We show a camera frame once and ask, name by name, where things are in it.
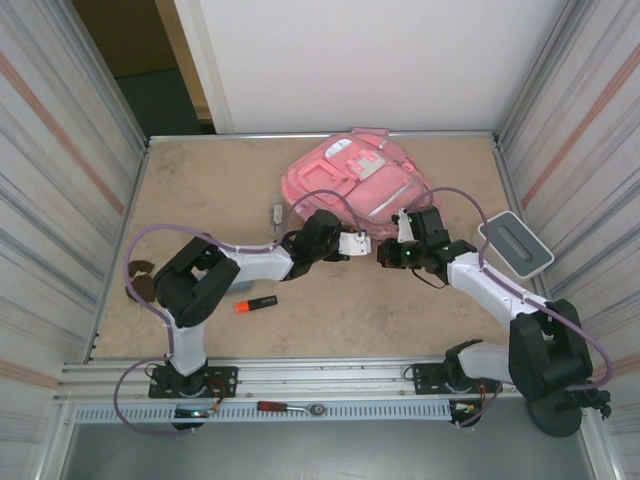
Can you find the small clear plastic case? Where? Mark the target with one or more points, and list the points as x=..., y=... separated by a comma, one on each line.
x=276, y=215

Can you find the pink backpack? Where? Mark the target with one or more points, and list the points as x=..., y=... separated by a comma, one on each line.
x=350, y=190

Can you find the black orange highlighter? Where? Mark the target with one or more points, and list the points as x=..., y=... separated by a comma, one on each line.
x=260, y=303

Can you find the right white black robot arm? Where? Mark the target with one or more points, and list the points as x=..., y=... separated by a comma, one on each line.
x=545, y=350

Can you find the white grey box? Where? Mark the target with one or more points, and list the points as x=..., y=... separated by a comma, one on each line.
x=520, y=245

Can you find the thin aluminium table edge bar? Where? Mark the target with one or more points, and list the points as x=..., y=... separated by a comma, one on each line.
x=225, y=136

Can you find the small brown crumpled lump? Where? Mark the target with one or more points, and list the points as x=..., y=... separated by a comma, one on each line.
x=137, y=268

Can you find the large brown crumpled lump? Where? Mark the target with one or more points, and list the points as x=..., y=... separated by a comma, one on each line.
x=140, y=291

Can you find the circuit board with green light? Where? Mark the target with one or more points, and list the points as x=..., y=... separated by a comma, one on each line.
x=192, y=413

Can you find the black clamp stand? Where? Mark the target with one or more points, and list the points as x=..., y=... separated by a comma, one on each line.
x=550, y=425

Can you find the aluminium rail with arm bases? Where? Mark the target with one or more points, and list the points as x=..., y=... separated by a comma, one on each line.
x=325, y=375

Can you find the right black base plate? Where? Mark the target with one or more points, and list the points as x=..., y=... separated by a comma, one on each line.
x=430, y=377

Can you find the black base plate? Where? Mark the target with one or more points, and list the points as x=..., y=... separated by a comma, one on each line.
x=222, y=380
x=430, y=377

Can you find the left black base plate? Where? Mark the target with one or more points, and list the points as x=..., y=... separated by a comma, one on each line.
x=222, y=380

